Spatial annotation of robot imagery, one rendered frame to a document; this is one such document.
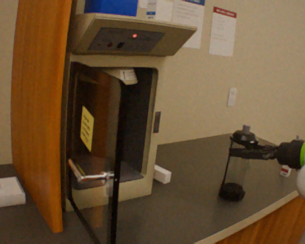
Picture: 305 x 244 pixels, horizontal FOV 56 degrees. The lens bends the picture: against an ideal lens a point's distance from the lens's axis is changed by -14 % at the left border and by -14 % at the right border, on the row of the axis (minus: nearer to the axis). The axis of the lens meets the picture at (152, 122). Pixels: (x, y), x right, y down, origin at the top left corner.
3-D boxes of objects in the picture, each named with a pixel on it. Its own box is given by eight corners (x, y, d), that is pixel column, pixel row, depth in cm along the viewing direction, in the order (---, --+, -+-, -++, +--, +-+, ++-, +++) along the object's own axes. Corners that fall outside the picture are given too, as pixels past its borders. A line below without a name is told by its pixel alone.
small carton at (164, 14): (145, 20, 84) (147, -1, 82) (161, 21, 87) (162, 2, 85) (155, 20, 80) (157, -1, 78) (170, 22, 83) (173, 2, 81)
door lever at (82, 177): (90, 165, 68) (90, 154, 67) (106, 185, 60) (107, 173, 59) (67, 167, 65) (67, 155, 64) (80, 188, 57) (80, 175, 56)
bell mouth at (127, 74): (72, 75, 99) (74, 58, 98) (118, 74, 110) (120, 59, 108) (96, 85, 86) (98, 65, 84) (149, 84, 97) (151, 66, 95)
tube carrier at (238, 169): (212, 189, 113) (223, 133, 108) (230, 183, 120) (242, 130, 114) (233, 201, 105) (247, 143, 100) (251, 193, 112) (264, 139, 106)
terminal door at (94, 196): (71, 200, 88) (76, 60, 77) (112, 266, 63) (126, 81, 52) (68, 201, 88) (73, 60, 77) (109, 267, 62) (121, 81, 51)
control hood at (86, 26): (70, 51, 77) (74, 14, 74) (169, 55, 96) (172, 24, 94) (88, 56, 68) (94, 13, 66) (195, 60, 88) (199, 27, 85)
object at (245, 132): (225, 140, 108) (229, 121, 106) (241, 137, 114) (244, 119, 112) (245, 149, 101) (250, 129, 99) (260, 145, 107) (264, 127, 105)
